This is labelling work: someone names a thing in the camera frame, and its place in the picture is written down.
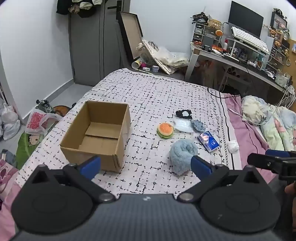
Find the pile of white bags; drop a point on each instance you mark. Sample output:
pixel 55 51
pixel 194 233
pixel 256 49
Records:
pixel 171 59

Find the green cartoon mat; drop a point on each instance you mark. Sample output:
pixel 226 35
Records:
pixel 26 146

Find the white bottle red cap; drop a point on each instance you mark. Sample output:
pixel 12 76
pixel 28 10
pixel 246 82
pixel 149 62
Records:
pixel 226 45

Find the white desk riser shelf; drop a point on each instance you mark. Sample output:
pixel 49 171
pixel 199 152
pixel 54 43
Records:
pixel 232 49

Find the black white patterned bedsheet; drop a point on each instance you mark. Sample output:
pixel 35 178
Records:
pixel 150 92

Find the hanging clothes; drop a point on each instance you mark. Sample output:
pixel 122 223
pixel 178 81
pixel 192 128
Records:
pixel 78 7

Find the red printed plastic bag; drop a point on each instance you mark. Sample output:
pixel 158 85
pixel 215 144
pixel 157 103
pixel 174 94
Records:
pixel 34 122

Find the small lavender box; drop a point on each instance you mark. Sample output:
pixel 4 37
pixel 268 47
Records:
pixel 155 68

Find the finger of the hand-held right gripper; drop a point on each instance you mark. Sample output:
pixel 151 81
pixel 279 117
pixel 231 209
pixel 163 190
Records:
pixel 260 161
pixel 277 153

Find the white keyboard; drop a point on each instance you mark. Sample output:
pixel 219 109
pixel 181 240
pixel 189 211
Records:
pixel 249 39

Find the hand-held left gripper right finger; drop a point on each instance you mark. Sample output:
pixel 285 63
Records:
pixel 201 168

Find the large black picture frame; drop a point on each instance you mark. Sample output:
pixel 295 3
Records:
pixel 129 32

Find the desk shelf with figurines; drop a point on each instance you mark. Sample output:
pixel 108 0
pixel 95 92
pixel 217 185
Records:
pixel 281 46

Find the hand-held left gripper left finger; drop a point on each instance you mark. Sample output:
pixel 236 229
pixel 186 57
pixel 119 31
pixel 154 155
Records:
pixel 91 165

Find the clear plastic bottle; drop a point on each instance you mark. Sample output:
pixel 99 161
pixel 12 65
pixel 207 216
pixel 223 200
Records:
pixel 141 48

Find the grey door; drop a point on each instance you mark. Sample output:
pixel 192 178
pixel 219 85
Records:
pixel 87 46

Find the pink bed sheet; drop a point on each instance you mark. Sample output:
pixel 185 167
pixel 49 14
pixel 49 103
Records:
pixel 245 134

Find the person's right hand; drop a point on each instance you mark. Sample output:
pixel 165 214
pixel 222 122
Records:
pixel 290 188

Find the dark toy model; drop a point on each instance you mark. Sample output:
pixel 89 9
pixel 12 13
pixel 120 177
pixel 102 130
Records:
pixel 199 17

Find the cardboard box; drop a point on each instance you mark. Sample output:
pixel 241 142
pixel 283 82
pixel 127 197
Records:
pixel 101 136

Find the clear plastic bag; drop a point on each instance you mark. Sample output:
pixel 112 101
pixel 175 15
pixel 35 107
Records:
pixel 182 127

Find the orange round plush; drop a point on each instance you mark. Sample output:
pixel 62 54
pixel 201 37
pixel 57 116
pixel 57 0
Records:
pixel 219 32

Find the red packet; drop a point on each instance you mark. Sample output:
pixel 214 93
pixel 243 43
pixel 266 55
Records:
pixel 217 48

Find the thin yellow stick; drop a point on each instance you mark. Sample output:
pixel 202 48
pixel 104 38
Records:
pixel 144 71

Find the white plastic bags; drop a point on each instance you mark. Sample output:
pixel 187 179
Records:
pixel 9 120

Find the pastel floral quilt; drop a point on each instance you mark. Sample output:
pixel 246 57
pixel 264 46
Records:
pixel 272 129

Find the wicker basket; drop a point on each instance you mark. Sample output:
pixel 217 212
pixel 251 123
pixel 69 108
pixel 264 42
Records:
pixel 215 23

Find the black monitor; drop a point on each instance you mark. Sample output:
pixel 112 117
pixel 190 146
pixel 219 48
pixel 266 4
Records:
pixel 245 18

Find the denim fabric toy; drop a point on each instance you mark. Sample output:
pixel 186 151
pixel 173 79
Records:
pixel 198 125

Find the pink printed blanket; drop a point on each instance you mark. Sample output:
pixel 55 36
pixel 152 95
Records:
pixel 7 171

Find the blue tissue pack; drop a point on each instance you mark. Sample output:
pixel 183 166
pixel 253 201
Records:
pixel 209 141

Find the paper cup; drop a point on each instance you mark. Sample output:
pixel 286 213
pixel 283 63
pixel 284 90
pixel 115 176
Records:
pixel 137 63

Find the white desk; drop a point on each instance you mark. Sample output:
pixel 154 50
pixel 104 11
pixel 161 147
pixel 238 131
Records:
pixel 192 64

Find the burger squishy toy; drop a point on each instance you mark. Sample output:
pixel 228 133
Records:
pixel 165 129

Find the blue fluffy plush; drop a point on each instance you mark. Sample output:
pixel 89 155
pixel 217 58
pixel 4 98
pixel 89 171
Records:
pixel 181 157

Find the grey drawer organizer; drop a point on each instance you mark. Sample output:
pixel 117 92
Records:
pixel 198 32

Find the crumpled white tissue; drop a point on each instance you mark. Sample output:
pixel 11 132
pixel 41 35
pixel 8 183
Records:
pixel 233 146

